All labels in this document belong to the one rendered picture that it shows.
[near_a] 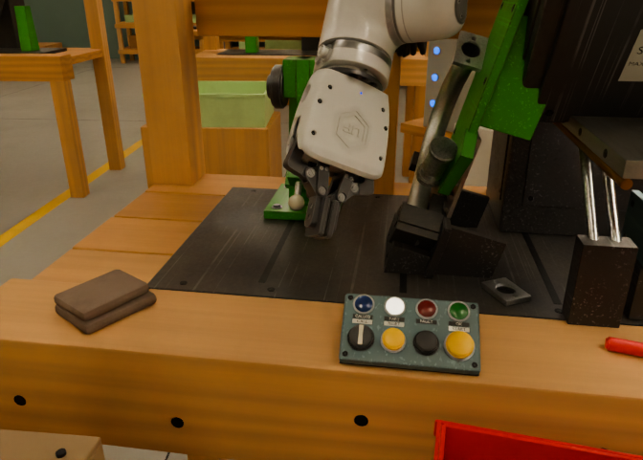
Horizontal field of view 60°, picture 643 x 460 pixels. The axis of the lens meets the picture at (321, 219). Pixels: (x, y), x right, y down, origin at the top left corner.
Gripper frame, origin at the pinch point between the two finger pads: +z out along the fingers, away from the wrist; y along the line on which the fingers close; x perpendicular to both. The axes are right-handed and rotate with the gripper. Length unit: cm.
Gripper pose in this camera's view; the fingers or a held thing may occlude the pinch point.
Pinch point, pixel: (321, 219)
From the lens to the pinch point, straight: 58.1
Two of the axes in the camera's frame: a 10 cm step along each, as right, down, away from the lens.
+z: -2.0, 9.6, -2.0
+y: 8.6, 2.7, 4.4
